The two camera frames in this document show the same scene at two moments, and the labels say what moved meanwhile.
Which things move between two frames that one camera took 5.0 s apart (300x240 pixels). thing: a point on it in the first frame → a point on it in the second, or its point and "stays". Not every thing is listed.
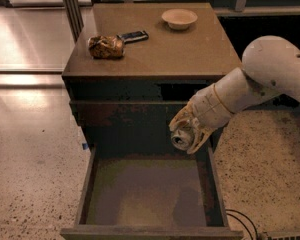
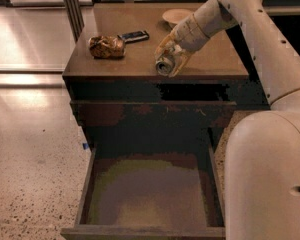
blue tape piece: [85, 146] stays
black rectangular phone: [133, 36] stays
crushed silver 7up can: [182, 138] → [165, 65]
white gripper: [206, 106] → [187, 34]
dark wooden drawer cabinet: [132, 67] stays
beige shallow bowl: [179, 18] stays
